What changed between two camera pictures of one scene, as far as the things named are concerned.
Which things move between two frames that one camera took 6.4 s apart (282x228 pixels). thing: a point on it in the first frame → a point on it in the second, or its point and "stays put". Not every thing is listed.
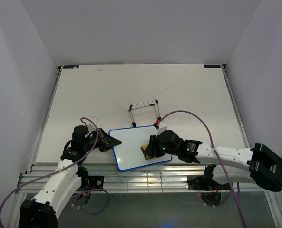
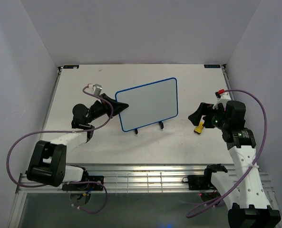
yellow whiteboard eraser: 144,147 → 198,129
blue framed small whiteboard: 128,155 → 148,103
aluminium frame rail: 172,179 stays put
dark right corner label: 212,66 stays put
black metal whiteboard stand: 152,103 → 160,123
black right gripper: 152,149 → 204,109
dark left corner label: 71,66 stays put
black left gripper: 107,142 → 117,107
